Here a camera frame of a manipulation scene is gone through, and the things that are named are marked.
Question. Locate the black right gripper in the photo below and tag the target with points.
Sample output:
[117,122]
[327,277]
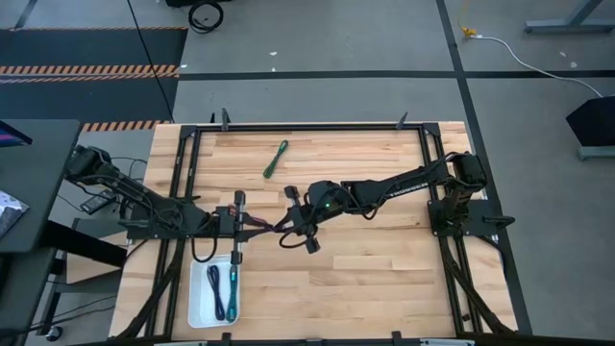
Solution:
[327,199]

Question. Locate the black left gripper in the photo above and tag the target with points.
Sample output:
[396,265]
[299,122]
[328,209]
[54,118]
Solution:
[223,222]

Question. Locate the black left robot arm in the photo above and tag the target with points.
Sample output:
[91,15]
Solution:
[144,197]

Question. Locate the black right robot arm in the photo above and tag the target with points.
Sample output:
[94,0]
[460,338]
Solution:
[399,185]

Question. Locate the white plastic tray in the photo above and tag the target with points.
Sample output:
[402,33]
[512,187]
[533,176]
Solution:
[202,288]

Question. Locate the white light bar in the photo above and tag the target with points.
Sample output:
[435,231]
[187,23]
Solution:
[182,342]
[447,342]

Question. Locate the black power adapter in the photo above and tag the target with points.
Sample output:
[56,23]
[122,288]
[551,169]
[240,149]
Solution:
[97,202]

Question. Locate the black desk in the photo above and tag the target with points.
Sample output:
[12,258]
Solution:
[38,182]

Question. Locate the black caster wheel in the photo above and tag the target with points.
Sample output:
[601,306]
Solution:
[54,333]

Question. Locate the black hazard-striped floor mat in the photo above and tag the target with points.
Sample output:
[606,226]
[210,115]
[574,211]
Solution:
[96,48]

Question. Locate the grey patterned pad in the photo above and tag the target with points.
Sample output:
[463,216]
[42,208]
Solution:
[9,211]

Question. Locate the monitor with coloured screen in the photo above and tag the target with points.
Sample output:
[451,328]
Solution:
[12,134]

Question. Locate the black angular box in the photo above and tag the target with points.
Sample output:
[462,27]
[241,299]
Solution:
[593,122]

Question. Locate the grey desk leg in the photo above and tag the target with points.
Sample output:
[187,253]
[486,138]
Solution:
[567,24]

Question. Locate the black metal table frame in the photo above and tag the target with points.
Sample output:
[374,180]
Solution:
[307,128]

